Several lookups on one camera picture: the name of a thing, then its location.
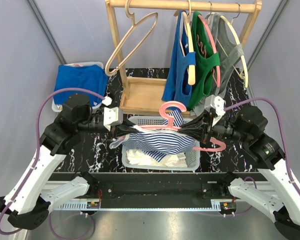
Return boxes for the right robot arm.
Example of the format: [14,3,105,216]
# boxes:
[179,105,300,240]

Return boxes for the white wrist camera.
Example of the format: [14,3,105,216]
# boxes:
[204,94,226,127]
[102,96,124,131]

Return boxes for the green tank top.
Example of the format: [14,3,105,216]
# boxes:
[187,11,220,110]

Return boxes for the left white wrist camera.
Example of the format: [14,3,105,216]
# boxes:
[102,96,124,131]

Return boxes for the white crumpled garments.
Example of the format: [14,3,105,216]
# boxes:
[126,149,188,168]

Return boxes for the blue white striped tank top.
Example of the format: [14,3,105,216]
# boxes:
[109,120,196,162]

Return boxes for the cream hanger with grey top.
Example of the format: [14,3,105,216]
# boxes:
[205,1,249,88]

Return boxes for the cream wooden hanger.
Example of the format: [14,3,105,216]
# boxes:
[182,0,196,86]

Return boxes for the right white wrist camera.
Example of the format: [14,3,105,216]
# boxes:
[204,94,226,127]

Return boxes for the wooden clothes rack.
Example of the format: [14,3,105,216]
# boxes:
[105,0,262,116]

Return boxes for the empty beige hanger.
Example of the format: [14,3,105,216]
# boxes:
[104,0,159,77]

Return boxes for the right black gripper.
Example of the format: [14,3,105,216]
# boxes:
[178,106,249,143]

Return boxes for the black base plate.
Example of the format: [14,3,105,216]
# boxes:
[69,172,271,210]

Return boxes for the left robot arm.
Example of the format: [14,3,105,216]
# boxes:
[0,91,136,235]

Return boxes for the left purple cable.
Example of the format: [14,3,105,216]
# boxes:
[0,87,111,240]

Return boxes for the small grey basket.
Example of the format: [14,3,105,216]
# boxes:
[51,61,104,113]

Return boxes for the black marble pattern mat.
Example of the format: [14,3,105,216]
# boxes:
[55,68,257,173]

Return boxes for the grey plastic laundry basket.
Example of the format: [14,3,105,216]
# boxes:
[121,115,201,172]

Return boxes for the grey tank top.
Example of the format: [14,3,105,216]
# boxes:
[189,12,241,116]

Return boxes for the blue folded cloth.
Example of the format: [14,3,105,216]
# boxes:
[54,64,109,96]

